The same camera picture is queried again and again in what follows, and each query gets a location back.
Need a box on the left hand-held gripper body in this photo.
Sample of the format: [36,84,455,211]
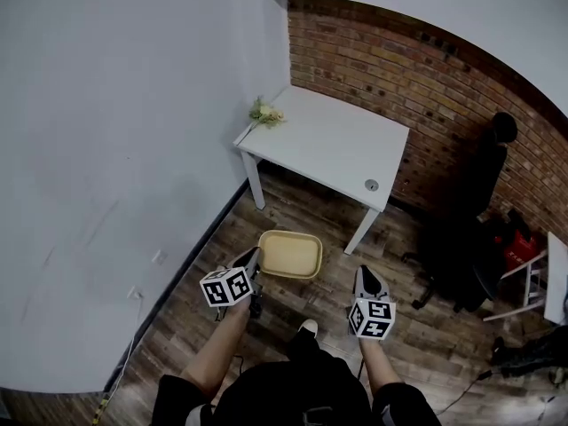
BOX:
[199,267,264,324]

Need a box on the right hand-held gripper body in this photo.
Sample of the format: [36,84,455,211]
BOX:
[347,291,398,341]

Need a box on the yellow plastic container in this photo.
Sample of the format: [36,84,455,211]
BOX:
[257,230,324,280]

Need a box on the person's left forearm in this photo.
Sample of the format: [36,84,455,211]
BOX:
[178,300,252,401]

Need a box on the person's right forearm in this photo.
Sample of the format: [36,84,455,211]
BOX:
[356,336,403,399]

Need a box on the black office chair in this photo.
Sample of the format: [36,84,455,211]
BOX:
[400,217,508,314]

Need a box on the person's black clothing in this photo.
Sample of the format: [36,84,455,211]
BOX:
[152,330,445,426]

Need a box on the white table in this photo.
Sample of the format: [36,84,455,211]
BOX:
[233,86,411,256]

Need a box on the red bag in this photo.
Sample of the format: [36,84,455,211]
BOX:
[493,224,546,275]

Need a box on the pale flower bouquet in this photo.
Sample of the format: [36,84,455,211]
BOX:
[247,96,288,129]

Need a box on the black bag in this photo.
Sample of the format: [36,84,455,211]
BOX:
[489,326,568,383]

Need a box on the yellow black striped tape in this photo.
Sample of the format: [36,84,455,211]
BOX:
[90,391,112,426]

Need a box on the white side desk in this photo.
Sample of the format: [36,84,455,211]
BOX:
[542,231,568,327]

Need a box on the black floor cable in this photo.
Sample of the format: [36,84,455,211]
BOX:
[433,369,494,416]

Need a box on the white cable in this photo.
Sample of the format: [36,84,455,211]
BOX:
[103,294,144,394]

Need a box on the white frame chair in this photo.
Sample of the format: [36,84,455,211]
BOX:
[482,249,549,323]

